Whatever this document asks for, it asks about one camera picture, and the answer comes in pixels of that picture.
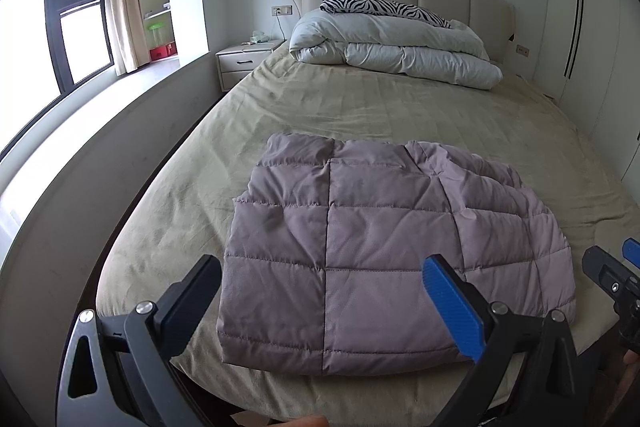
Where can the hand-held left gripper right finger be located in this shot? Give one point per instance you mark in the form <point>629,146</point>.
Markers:
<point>452,312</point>

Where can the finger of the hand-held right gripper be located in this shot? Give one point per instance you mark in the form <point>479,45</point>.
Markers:
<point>607,269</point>
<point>632,252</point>

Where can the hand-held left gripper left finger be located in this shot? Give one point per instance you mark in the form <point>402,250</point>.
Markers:
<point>192,302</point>

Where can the mauve quilted puffer jacket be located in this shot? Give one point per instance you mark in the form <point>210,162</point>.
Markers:
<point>375,247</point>

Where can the person's right forearm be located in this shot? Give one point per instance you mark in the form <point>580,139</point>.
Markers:
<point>627,387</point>

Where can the person's left hand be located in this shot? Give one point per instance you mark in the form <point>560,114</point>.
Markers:
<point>307,422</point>

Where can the bed with beige sheet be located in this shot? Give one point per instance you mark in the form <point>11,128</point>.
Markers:
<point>350,107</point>

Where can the white nightstand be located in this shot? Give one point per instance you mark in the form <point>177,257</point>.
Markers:
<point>240,64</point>

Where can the red box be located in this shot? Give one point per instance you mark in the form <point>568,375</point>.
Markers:
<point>162,53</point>

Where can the white wardrobe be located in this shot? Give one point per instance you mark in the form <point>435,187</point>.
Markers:
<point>560,7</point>

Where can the white folded duvet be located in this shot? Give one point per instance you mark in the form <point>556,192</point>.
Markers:
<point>400,52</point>

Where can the green plastic container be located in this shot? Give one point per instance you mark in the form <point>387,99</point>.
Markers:
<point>156,32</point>

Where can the tissue pack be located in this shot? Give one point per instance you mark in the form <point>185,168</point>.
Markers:
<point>260,38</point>

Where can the black framed window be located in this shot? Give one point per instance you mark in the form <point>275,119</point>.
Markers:
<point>30,32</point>

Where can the zebra print pillow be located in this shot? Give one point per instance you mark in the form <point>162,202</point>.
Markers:
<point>370,4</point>

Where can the wall socket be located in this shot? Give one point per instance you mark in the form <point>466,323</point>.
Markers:
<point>523,50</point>
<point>281,10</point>

